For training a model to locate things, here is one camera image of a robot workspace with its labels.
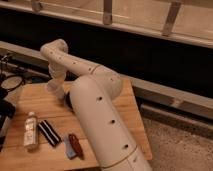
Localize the black device at left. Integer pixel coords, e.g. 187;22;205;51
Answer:
0;100;15;151

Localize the white ceramic cup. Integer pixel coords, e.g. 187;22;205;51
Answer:
46;79;65;100

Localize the black white striped cloth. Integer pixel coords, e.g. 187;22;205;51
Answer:
38;120;61;147

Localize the round black white dish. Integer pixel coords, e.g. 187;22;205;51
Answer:
0;75;24;92

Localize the red pocket knife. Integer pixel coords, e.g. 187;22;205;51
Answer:
68;134;84;159

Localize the wooden table board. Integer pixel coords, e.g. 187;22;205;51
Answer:
0;78;152;171

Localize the blue cloth piece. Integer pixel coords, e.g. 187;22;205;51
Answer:
64;136;77;159

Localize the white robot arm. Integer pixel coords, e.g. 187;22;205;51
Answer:
40;39;153;171

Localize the dark ceramic bowl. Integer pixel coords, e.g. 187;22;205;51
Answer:
65;92;73;110

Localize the clear plastic bottle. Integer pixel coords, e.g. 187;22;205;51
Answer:
23;111;38;150

